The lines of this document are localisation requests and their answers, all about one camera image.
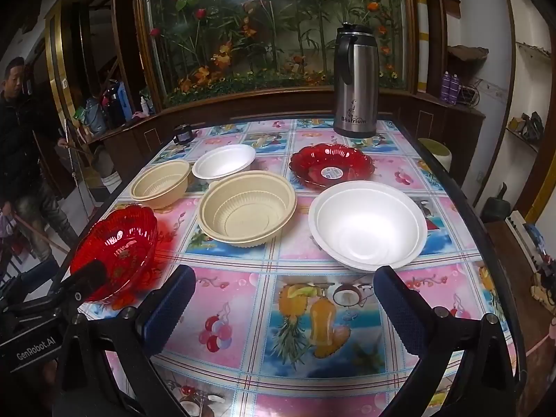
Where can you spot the colourful fruit pattern tablecloth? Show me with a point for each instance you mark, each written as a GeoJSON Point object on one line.
{"type": "Point", "coordinates": [283, 329]}

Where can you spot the small black jar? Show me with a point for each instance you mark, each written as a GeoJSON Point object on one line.
{"type": "Point", "coordinates": [183, 134]}

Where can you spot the large white foam bowl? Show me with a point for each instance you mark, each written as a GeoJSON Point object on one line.
{"type": "Point", "coordinates": [365, 225]}

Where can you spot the small white foam bowl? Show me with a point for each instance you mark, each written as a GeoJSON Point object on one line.
{"type": "Point", "coordinates": [223, 162]}

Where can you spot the red plastic dish with label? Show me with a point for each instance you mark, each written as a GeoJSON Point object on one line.
{"type": "Point", "coordinates": [324, 165]}

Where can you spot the purple bottles pair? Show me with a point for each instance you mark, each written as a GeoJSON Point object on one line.
{"type": "Point", "coordinates": [450, 88]}

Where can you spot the large beige plastic bowl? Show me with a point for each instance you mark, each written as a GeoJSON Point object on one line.
{"type": "Point", "coordinates": [247, 209]}

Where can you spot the man in dark clothes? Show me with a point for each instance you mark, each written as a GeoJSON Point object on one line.
{"type": "Point", "coordinates": [24, 190]}

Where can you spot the stainless steel thermos jug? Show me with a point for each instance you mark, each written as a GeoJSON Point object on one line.
{"type": "Point", "coordinates": [356, 68]}

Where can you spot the white plastic bucket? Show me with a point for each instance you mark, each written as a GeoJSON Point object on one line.
{"type": "Point", "coordinates": [112, 182]}

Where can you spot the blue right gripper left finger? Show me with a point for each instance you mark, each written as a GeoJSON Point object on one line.
{"type": "Point", "coordinates": [162, 309]}

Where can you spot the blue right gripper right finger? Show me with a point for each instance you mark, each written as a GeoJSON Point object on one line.
{"type": "Point", "coordinates": [406, 309]}

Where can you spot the small beige plastic bowl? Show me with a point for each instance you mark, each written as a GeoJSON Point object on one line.
{"type": "Point", "coordinates": [161, 185]}

